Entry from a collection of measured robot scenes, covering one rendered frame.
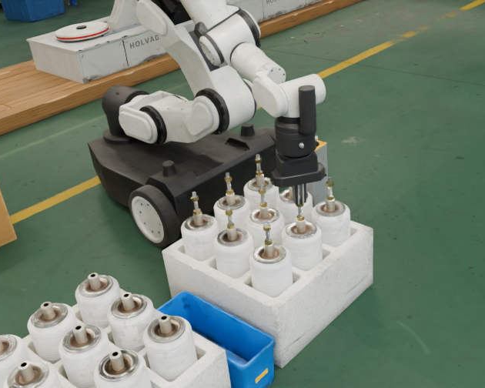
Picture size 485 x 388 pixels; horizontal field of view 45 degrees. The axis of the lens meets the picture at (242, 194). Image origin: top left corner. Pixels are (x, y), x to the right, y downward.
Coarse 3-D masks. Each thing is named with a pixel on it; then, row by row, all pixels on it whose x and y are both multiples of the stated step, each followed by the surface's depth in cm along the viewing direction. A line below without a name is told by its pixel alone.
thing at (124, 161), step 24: (120, 96) 212; (96, 144) 220; (120, 144) 217; (144, 144) 216; (168, 144) 214; (192, 144) 211; (216, 144) 209; (240, 144) 200; (264, 144) 201; (96, 168) 220; (120, 168) 200; (144, 168) 198; (168, 168) 180; (192, 168) 189; (216, 168) 188; (240, 168) 194; (264, 168) 202; (120, 192) 202; (168, 192) 178; (216, 192) 189; (240, 192) 197
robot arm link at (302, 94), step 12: (288, 84) 121; (300, 84) 121; (312, 84) 122; (288, 96) 119; (300, 96) 118; (312, 96) 117; (324, 96) 124; (288, 108) 120; (300, 108) 119; (312, 108) 118; (276, 120) 126; (288, 120) 123; (300, 120) 121; (312, 120) 120; (276, 132) 126; (288, 132) 123; (300, 132) 123; (312, 132) 121
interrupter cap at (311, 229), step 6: (294, 222) 143; (306, 222) 142; (312, 222) 142; (288, 228) 141; (294, 228) 141; (306, 228) 141; (312, 228) 140; (288, 234) 138; (294, 234) 138; (300, 234) 138; (306, 234) 138; (312, 234) 137
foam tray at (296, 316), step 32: (352, 224) 153; (352, 256) 146; (192, 288) 148; (224, 288) 138; (288, 288) 133; (320, 288) 139; (352, 288) 151; (256, 320) 134; (288, 320) 132; (320, 320) 143; (288, 352) 136
